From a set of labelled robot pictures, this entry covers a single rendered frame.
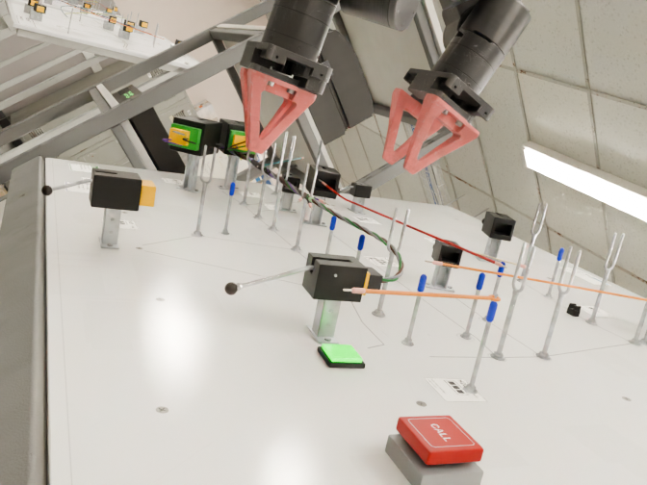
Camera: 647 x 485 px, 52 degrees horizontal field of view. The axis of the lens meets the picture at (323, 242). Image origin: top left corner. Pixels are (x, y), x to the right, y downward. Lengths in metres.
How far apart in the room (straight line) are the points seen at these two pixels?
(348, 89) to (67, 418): 1.37
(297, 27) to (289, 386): 0.33
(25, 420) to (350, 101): 1.39
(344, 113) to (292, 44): 1.16
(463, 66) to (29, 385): 0.50
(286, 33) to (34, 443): 0.40
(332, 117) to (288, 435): 1.31
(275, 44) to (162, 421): 0.35
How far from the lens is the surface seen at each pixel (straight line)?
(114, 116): 1.57
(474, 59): 0.72
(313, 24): 0.65
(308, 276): 0.73
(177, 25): 8.31
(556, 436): 0.69
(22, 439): 0.53
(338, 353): 0.70
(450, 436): 0.55
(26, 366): 0.62
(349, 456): 0.55
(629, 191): 4.01
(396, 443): 0.55
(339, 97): 1.78
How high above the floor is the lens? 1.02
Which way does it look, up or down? 11 degrees up
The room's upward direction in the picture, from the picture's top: 60 degrees clockwise
